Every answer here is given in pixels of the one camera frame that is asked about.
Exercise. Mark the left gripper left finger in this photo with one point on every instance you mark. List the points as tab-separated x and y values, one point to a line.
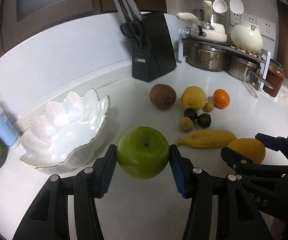
47	217

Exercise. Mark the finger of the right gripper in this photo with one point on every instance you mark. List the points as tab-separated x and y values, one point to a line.
245	166
274	143

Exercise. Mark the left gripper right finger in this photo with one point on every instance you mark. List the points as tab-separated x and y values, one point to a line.
237	216

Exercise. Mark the yellow mango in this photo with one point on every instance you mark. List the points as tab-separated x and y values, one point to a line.
250	148

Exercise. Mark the yellow banana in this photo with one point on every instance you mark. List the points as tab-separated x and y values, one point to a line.
207	138

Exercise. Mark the dark plum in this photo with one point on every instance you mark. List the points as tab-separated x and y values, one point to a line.
204	120
191	113

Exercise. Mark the tan longan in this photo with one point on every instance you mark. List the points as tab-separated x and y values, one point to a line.
208	107
185	124

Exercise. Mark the orange tangerine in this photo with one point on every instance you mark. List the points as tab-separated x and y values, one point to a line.
221	98

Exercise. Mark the yellow lemon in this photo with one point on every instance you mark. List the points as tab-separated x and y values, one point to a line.
193	97

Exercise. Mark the green apple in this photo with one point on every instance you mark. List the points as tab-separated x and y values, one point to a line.
142	152

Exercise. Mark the brown kiwi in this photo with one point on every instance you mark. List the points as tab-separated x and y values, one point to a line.
162	96

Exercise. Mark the black kitchen scissors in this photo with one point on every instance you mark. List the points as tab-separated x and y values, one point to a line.
133	31

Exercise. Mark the glass jar brown preserve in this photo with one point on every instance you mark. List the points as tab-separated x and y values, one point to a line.
275	77

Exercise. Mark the small steel pot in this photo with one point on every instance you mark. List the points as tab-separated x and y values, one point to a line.
245	71

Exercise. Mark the white shell-shaped bowl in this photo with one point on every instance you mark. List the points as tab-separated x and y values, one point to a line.
68	133

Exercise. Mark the blue pump lotion bottle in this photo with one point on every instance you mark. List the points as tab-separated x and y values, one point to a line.
8	134

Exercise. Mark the large steel pot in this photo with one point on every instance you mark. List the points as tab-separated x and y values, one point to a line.
206	57

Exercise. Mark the cream ceramic pot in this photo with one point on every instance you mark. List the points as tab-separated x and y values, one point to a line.
247	36

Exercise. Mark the black knife block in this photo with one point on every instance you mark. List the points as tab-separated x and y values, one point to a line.
156	58

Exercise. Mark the white rice spoon right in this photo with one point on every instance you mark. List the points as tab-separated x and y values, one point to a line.
236	6

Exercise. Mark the white ladle left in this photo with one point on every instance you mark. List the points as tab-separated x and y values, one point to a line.
220	6

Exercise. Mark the white wall sockets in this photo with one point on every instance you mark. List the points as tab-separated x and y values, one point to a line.
268	28

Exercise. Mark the cream saucepan with handle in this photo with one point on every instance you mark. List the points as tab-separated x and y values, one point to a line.
205	29

